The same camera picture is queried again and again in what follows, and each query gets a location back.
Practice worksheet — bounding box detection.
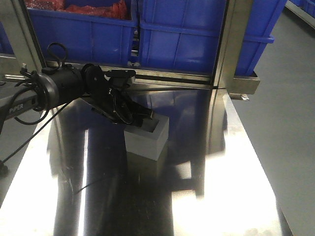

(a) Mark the blue bin with red contents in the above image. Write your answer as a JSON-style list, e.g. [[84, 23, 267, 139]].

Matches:
[[28, 0, 138, 65]]

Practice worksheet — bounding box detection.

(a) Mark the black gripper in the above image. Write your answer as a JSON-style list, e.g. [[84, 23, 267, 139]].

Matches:
[[82, 63, 154, 127]]

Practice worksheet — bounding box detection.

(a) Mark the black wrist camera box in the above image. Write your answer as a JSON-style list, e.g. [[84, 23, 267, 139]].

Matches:
[[105, 69, 136, 89]]

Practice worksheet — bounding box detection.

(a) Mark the blue plastic bin right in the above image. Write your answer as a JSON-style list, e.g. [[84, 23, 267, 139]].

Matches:
[[138, 0, 285, 76]]

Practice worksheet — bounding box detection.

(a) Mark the gray hollow square base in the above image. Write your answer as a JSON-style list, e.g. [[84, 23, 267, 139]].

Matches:
[[124, 114, 169, 161]]

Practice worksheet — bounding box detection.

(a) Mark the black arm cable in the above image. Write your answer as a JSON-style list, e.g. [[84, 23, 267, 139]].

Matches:
[[0, 42, 74, 165]]

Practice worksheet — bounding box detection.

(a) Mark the red crumpled bag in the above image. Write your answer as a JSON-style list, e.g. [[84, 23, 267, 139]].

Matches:
[[24, 0, 129, 20]]

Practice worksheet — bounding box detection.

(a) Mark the stainless steel rack frame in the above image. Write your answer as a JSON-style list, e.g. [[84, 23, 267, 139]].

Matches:
[[0, 0, 260, 99]]

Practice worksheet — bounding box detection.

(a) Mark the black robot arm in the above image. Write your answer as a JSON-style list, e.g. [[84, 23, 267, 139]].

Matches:
[[0, 64, 154, 127]]

